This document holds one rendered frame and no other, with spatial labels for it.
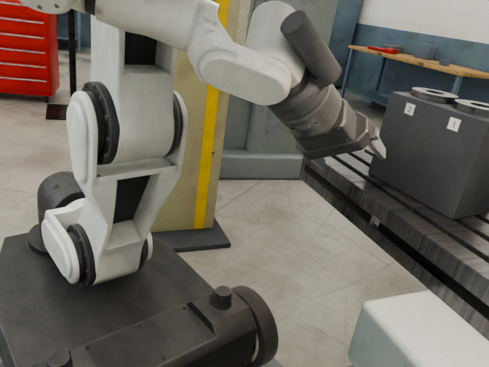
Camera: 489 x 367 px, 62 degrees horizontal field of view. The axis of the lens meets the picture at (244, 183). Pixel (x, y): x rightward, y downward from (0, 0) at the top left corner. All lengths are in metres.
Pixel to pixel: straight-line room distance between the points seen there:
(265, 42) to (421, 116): 0.45
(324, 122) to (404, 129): 0.35
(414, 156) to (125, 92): 0.56
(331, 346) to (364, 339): 1.16
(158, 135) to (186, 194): 1.53
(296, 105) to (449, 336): 0.39
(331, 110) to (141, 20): 0.26
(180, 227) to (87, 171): 1.63
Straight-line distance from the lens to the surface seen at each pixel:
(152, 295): 1.05
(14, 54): 4.79
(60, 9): 0.50
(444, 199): 0.85
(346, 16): 7.91
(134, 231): 0.92
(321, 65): 0.52
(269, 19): 0.54
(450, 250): 0.73
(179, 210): 2.28
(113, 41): 0.69
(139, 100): 0.71
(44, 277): 1.13
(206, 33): 0.49
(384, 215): 0.82
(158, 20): 0.50
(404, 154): 0.89
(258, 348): 1.03
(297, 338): 1.84
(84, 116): 0.71
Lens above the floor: 1.24
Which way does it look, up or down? 23 degrees down
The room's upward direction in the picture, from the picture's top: 9 degrees clockwise
